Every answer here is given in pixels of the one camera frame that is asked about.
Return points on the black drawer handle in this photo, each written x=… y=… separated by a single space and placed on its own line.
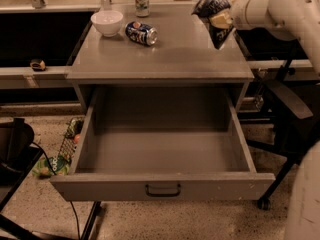
x=162 y=192

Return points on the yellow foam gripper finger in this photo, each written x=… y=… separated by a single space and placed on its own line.
x=221 y=20

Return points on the white bowl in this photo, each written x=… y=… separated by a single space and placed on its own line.
x=107 y=22

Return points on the green white upright can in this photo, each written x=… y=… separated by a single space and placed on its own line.
x=142 y=8

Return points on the yellow black tape measure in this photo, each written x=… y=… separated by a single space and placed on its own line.
x=38 y=65

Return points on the green snack bag on floor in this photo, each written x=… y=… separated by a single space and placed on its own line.
x=47 y=167

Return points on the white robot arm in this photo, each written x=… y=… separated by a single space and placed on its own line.
x=300 y=20

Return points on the black chair left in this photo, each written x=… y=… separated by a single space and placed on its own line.
x=18 y=155

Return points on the blue chip bag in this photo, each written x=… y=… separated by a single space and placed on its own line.
x=206 y=8

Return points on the grey cabinet counter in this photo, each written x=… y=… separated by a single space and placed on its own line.
x=182 y=54

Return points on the blue soda can lying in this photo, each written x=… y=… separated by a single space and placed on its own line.
x=141 y=33

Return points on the wire basket on floor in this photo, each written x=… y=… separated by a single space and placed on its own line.
x=69 y=144

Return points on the grey open drawer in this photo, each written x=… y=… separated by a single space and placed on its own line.
x=163 y=137

